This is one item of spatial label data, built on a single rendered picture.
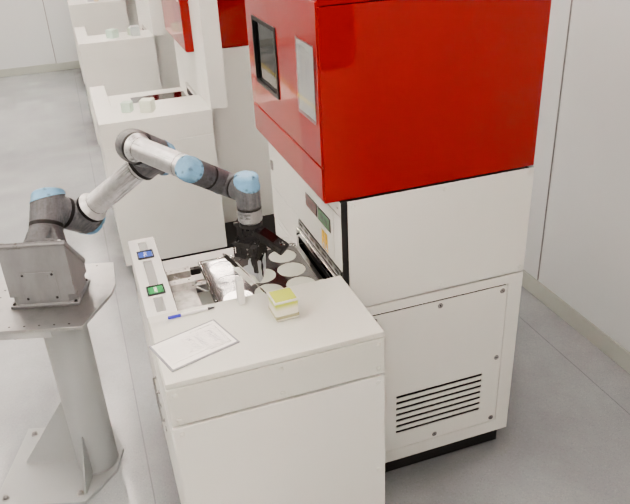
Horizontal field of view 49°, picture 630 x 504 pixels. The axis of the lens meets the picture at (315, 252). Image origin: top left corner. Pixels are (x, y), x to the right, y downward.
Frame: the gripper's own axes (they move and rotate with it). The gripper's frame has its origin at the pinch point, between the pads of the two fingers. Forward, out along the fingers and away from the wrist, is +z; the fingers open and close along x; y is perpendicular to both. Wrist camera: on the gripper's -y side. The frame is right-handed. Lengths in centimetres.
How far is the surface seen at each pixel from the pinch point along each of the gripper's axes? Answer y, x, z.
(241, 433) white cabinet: -11, 43, 25
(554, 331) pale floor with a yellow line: -90, -145, 98
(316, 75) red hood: -17, -11, -63
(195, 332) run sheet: 7.0, 31.0, 1.7
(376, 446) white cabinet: -42, 16, 44
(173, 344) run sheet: 10.0, 38.0, 1.7
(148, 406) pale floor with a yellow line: 80, -30, 99
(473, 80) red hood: -56, -41, -56
